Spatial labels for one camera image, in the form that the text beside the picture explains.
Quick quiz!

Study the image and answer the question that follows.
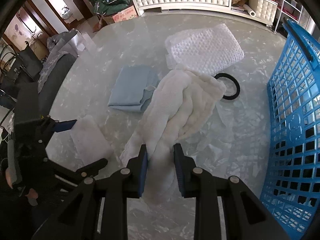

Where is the white foam block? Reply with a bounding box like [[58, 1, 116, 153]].
[[71, 115, 113, 165]]

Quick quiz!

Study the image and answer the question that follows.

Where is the light blue cloth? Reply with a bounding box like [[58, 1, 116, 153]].
[[108, 66, 159, 113]]

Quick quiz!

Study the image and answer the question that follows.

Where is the white fluffy towel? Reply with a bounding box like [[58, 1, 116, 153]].
[[120, 69, 226, 205]]

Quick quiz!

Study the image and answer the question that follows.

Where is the black ring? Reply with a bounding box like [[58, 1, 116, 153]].
[[213, 73, 241, 100]]

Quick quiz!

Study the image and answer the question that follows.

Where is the blue plastic laundry basket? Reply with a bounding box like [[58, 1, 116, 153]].
[[260, 20, 319, 239]]

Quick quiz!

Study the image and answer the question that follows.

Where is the grey chair with yellow print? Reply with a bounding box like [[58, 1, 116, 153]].
[[39, 54, 76, 116]]

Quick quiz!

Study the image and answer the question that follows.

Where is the cardboard box on floor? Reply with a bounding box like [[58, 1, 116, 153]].
[[102, 6, 138, 25]]

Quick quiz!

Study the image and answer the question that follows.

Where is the white paper roll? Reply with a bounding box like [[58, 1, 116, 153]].
[[243, 4, 256, 17]]

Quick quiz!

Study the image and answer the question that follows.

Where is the white metal shelf rack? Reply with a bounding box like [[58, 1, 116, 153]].
[[273, 0, 303, 33]]

